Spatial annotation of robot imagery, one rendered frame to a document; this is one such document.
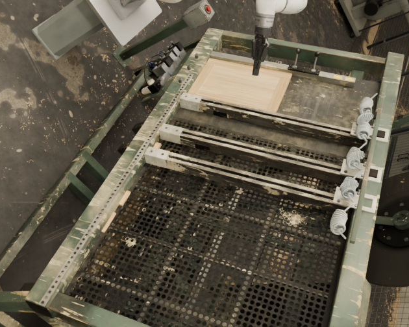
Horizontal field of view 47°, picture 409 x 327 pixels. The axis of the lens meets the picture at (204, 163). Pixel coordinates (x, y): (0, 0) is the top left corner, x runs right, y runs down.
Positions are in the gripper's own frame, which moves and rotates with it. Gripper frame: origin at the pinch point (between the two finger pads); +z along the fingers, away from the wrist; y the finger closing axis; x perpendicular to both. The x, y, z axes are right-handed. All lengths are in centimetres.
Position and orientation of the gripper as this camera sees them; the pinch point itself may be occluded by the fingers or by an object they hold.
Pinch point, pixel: (256, 68)
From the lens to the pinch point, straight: 237.2
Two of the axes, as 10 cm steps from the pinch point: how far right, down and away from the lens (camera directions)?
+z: -1.2, 9.1, 3.9
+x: 8.6, -1.1, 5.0
